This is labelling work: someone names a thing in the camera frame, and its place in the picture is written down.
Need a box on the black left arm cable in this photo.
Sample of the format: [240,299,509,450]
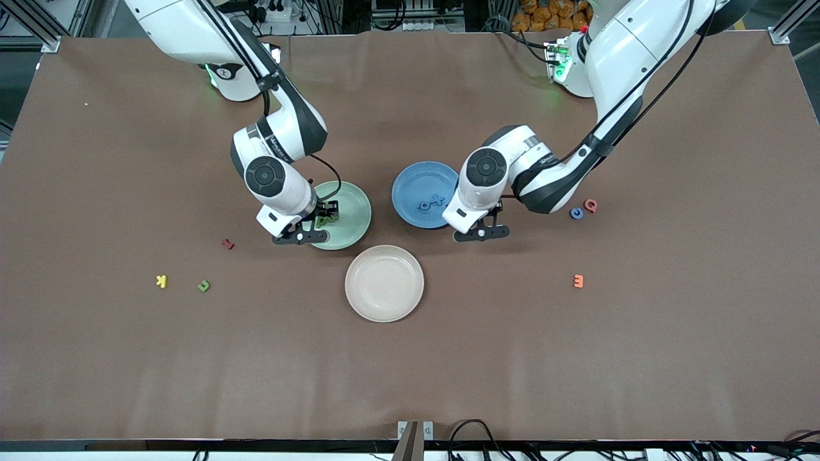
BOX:
[500,0,718,200]

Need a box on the white power strip with plugs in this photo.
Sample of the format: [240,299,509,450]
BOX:
[253,0,295,23]

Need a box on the black looped cable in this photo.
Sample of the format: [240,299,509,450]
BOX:
[447,419,508,461]

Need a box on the aluminium frame post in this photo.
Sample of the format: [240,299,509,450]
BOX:
[13,0,63,53]
[769,0,820,45]

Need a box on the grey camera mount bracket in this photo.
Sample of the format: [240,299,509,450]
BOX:
[392,420,435,461]

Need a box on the green plate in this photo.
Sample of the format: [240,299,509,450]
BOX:
[307,181,373,251]

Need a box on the brown table cover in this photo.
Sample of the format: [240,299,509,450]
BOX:
[0,31,820,444]

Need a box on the blue plate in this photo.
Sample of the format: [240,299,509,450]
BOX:
[391,161,462,229]

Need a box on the beige plate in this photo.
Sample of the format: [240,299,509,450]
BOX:
[345,245,425,323]

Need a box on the bag of orange items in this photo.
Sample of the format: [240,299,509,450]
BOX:
[511,0,593,33]

